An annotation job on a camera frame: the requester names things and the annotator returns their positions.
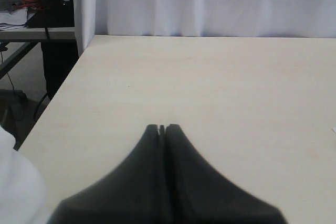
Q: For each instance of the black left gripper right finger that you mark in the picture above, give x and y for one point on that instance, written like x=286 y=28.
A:
x=200 y=194

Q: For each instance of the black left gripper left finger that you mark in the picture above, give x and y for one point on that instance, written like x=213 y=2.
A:
x=131 y=193

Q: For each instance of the white cloth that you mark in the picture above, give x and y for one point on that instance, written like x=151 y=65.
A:
x=23 y=191

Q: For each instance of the grey side desk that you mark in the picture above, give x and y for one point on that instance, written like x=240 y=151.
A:
x=57 y=25

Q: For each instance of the white paper stack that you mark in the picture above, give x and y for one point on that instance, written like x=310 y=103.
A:
x=14 y=19

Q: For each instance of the white curtain backdrop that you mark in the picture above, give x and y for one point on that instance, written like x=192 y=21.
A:
x=195 y=18

